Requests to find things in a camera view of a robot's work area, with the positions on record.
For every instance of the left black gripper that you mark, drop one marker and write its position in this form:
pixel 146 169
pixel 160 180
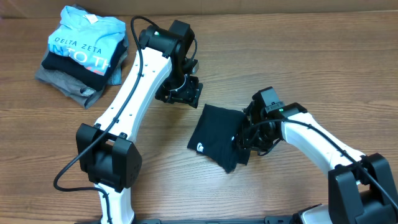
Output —
pixel 191 96

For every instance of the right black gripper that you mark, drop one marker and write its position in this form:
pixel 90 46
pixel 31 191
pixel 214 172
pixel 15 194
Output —
pixel 245 131

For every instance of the dark teal t-shirt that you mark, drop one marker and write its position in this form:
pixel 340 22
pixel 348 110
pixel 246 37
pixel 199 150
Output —
pixel 215 137

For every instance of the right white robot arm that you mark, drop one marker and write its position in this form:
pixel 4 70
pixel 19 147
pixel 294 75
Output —
pixel 361 188

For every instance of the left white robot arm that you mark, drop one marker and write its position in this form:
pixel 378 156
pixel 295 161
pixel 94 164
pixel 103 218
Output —
pixel 109 156

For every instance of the blue denim folded garment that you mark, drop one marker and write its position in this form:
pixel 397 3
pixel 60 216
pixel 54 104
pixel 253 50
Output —
pixel 116 77

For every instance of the grey folded garment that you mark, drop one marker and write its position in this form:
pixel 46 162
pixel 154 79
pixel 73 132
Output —
pixel 70 86

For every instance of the light blue folded t-shirt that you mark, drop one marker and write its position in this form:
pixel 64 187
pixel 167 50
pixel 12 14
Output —
pixel 88 39

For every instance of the black folded garment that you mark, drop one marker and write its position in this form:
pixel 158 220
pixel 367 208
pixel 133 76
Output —
pixel 92 78

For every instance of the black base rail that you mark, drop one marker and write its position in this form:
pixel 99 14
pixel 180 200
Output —
pixel 217 221

